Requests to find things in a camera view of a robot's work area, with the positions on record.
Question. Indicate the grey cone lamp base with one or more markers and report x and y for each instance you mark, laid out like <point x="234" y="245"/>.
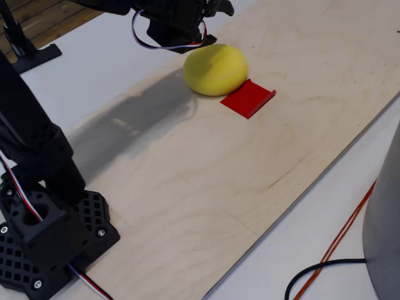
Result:
<point x="387" y="218"/>

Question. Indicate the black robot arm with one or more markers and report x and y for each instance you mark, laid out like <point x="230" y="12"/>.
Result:
<point x="28" y="125"/>

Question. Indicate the yellow round sponge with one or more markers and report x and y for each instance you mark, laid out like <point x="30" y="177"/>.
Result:
<point x="215" y="70"/>

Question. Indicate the red square plate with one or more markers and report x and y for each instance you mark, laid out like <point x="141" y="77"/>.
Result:
<point x="250" y="100"/>

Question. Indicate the light plywood board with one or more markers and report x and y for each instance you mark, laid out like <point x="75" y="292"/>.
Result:
<point x="218" y="187"/>

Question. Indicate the black camera stand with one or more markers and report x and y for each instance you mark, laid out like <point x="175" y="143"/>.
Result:
<point x="34" y="57"/>

